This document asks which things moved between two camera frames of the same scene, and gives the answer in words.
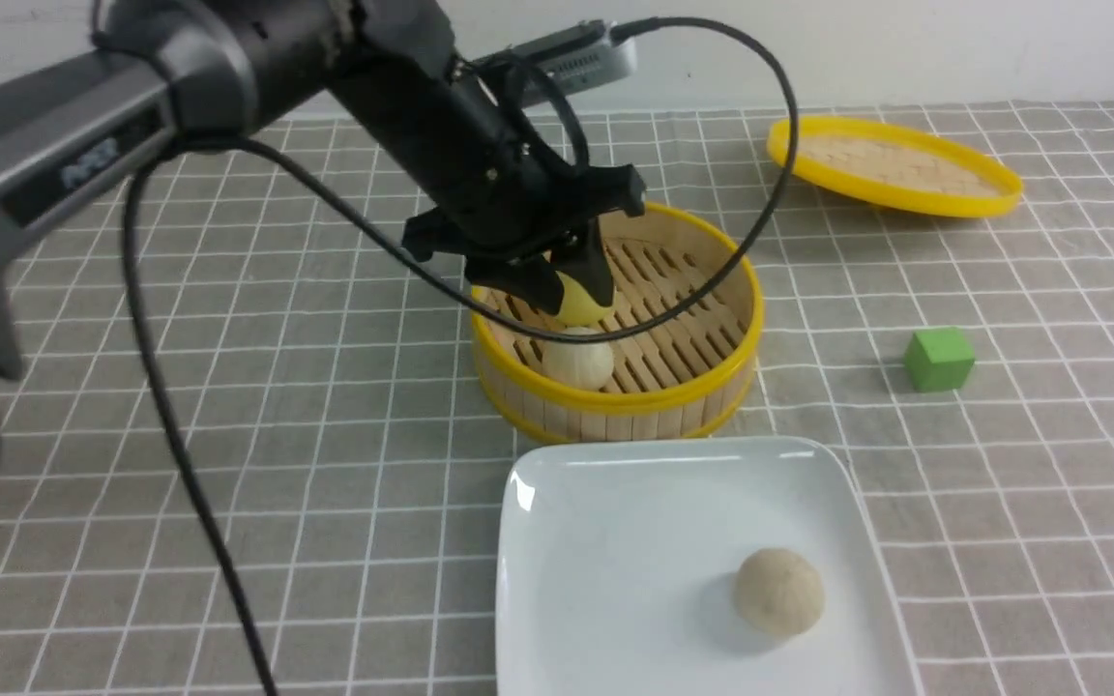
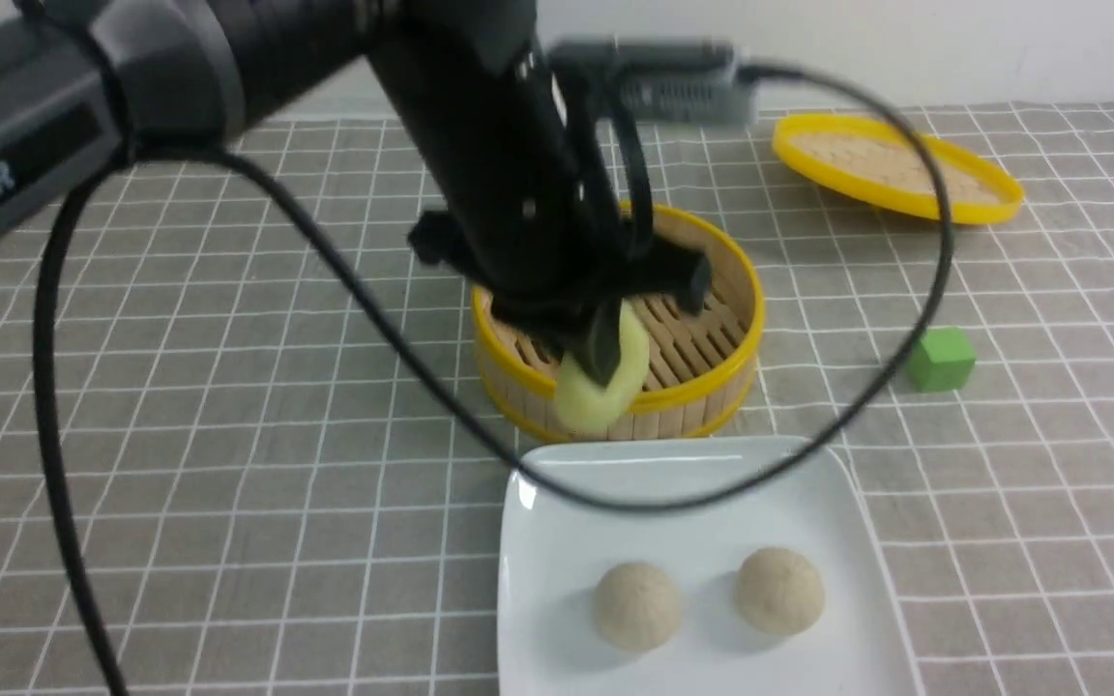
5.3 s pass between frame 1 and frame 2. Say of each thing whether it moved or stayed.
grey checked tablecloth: stayed
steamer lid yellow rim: stayed
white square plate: stayed
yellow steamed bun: moved
